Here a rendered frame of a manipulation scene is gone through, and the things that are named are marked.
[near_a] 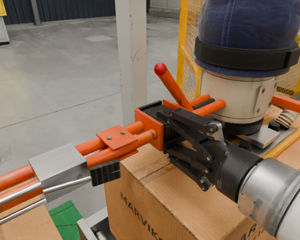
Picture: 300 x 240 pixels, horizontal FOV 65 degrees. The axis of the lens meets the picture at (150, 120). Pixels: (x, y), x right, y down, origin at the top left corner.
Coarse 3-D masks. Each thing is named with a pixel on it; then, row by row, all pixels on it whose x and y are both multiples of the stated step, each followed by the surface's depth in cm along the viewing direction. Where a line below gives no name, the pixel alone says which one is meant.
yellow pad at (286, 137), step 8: (272, 120) 70; (272, 128) 62; (280, 128) 66; (288, 128) 66; (296, 128) 66; (280, 136) 62; (288, 136) 63; (296, 136) 64; (232, 144) 59; (240, 144) 55; (248, 144) 55; (272, 144) 59; (280, 144) 60; (288, 144) 61; (256, 152) 56; (264, 152) 56; (272, 152) 57; (280, 152) 59
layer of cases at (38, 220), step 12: (0, 192) 114; (24, 204) 108; (0, 216) 102; (24, 216) 102; (36, 216) 102; (48, 216) 102; (0, 228) 97; (12, 228) 97; (24, 228) 97; (36, 228) 97; (48, 228) 97
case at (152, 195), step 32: (128, 160) 57; (160, 160) 57; (288, 160) 57; (128, 192) 59; (160, 192) 48; (192, 192) 48; (128, 224) 66; (160, 224) 50; (192, 224) 42; (224, 224) 42; (256, 224) 50
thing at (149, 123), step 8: (152, 104) 50; (160, 104) 51; (168, 104) 50; (176, 104) 49; (136, 112) 47; (136, 120) 48; (144, 120) 45; (152, 120) 43; (144, 128) 46; (152, 128) 44; (160, 128) 42; (168, 128) 42; (160, 136) 43; (168, 136) 44; (176, 136) 45; (152, 144) 46; (160, 144) 44; (168, 144) 44; (176, 144) 45
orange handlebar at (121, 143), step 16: (208, 96) 57; (208, 112) 52; (112, 128) 43; (128, 128) 44; (80, 144) 40; (96, 144) 41; (112, 144) 39; (128, 144) 40; (144, 144) 42; (96, 160) 37; (0, 176) 33; (16, 176) 34; (32, 176) 35; (32, 192) 32; (0, 208) 30
